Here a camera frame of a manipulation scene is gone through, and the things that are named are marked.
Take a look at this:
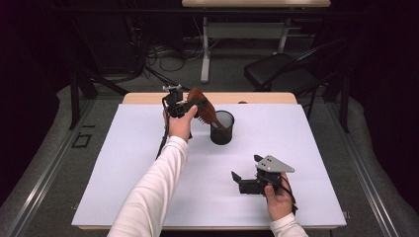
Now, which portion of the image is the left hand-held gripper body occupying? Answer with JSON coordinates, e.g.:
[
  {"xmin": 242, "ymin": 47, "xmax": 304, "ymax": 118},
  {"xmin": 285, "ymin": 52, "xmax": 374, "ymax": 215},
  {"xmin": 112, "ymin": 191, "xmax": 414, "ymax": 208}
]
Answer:
[{"xmin": 162, "ymin": 84, "xmax": 186, "ymax": 119}]

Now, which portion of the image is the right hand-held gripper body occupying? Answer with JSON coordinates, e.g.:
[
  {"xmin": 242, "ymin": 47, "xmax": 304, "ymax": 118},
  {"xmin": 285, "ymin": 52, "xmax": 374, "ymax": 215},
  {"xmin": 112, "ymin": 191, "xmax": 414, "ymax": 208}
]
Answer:
[{"xmin": 239, "ymin": 154, "xmax": 295, "ymax": 197}]

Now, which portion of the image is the brown wooden hairbrush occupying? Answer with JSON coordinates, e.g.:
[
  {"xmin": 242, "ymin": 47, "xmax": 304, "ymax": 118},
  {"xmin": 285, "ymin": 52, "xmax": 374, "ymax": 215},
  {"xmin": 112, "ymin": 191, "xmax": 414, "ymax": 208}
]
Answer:
[{"xmin": 187, "ymin": 87, "xmax": 228, "ymax": 131}]

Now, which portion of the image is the black mesh pen cup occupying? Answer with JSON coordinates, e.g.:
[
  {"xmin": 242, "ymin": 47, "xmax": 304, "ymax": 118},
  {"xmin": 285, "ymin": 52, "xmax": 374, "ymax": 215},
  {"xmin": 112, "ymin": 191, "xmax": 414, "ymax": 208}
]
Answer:
[{"xmin": 209, "ymin": 110, "xmax": 235, "ymax": 146}]

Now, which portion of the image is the person's left hand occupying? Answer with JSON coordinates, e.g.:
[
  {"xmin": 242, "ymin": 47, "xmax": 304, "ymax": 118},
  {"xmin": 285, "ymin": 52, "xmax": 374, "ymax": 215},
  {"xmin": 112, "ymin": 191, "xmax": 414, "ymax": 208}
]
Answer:
[{"xmin": 163, "ymin": 104, "xmax": 200, "ymax": 143}]

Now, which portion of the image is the person's right hand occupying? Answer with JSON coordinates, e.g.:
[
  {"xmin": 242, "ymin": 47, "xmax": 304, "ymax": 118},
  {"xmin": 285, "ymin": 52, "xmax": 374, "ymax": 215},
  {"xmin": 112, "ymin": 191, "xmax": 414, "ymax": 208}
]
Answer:
[{"xmin": 264, "ymin": 172, "xmax": 297, "ymax": 222}]

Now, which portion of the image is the white table mat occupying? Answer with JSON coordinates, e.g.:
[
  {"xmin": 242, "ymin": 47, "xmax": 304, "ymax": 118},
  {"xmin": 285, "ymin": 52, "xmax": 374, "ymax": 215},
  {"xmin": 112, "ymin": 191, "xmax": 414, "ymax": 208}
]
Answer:
[{"xmin": 71, "ymin": 103, "xmax": 348, "ymax": 228}]

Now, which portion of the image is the white-legged desk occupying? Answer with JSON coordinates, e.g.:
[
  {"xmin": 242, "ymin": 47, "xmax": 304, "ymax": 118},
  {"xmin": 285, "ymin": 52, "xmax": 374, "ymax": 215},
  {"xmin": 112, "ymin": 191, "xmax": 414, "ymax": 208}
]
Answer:
[{"xmin": 181, "ymin": 0, "xmax": 332, "ymax": 84}]

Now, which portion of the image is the black folding chair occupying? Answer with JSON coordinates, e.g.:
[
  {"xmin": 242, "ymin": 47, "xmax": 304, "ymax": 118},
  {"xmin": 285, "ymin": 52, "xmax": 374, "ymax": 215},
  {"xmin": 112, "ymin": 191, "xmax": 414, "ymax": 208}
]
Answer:
[{"xmin": 243, "ymin": 37, "xmax": 350, "ymax": 119}]

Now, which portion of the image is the black metal crossbar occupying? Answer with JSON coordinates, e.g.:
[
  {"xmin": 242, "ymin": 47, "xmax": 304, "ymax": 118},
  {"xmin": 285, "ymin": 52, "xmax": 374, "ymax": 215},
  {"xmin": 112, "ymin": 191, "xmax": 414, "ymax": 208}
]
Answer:
[{"xmin": 48, "ymin": 8, "xmax": 364, "ymax": 18}]

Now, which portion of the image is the black metal stand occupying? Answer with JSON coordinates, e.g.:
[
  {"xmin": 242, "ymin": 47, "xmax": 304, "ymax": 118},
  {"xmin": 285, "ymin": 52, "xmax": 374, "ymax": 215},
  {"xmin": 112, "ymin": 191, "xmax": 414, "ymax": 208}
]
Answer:
[{"xmin": 68, "ymin": 70, "xmax": 129, "ymax": 130}]

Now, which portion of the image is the tangle of black floor cables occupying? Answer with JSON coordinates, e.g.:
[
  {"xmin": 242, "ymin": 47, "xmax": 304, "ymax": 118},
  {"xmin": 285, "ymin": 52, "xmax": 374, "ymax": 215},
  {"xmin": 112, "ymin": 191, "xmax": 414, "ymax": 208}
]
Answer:
[{"xmin": 131, "ymin": 16, "xmax": 199, "ymax": 93}]

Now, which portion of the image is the right hand-held gripper cable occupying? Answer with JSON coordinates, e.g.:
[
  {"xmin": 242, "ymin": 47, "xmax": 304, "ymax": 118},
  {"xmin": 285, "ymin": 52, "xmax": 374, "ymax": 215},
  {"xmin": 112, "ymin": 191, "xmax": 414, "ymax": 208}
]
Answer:
[{"xmin": 273, "ymin": 176, "xmax": 299, "ymax": 215}]

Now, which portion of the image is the hand-held gripper cable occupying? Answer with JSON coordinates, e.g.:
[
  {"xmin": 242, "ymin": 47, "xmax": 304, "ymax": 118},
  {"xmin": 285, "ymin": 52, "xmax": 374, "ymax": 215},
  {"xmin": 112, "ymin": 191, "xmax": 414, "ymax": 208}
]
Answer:
[
  {"xmin": 155, "ymin": 98, "xmax": 171, "ymax": 161},
  {"xmin": 273, "ymin": 176, "xmax": 299, "ymax": 215}
]

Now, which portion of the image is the left hand-held gripper cable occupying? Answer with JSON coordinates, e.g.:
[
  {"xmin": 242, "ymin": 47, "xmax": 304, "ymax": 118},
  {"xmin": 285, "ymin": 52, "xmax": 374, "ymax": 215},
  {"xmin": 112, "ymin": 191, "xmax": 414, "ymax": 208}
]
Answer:
[{"xmin": 155, "ymin": 98, "xmax": 171, "ymax": 161}]

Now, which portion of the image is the metal floor rail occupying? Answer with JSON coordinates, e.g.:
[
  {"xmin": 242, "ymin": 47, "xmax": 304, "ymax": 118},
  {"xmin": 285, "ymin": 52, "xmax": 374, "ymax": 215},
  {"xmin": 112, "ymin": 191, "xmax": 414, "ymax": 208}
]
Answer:
[
  {"xmin": 6, "ymin": 98, "xmax": 97, "ymax": 237},
  {"xmin": 324, "ymin": 102, "xmax": 401, "ymax": 237}
]

